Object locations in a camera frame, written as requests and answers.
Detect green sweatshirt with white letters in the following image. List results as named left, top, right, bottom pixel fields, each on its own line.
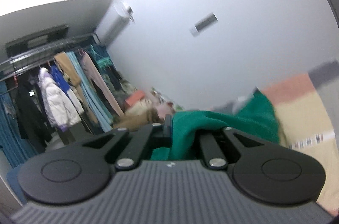
left=151, top=90, right=279, bottom=161

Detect black clothes rack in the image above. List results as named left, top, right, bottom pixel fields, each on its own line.
left=1, top=33, right=97, bottom=81

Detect brown coat on bed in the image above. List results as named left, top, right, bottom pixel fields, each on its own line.
left=113, top=107, right=161, bottom=131

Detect light blue hanging garment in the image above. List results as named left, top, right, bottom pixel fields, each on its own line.
left=66, top=52, right=113, bottom=132

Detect patchwork bed cover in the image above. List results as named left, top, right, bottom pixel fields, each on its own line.
left=211, top=60, right=339, bottom=215

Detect white puffer jacket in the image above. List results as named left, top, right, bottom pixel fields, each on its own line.
left=38, top=67, right=85, bottom=132

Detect teal hanging garment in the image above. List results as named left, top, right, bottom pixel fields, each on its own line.
left=86, top=44, right=115, bottom=73

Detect pink hanging trousers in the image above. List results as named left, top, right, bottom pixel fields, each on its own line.
left=81, top=52, right=124, bottom=117

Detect tan hanging coat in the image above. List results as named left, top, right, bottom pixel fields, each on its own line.
left=54, top=52, right=98, bottom=125

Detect black hanging coat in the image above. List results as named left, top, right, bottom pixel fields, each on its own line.
left=14, top=77, right=52, bottom=148

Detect white air conditioner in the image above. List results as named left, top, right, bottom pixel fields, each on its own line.
left=94, top=1, right=134, bottom=47

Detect grey wall switch panel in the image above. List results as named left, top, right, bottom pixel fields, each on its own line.
left=190, top=13, right=218, bottom=37

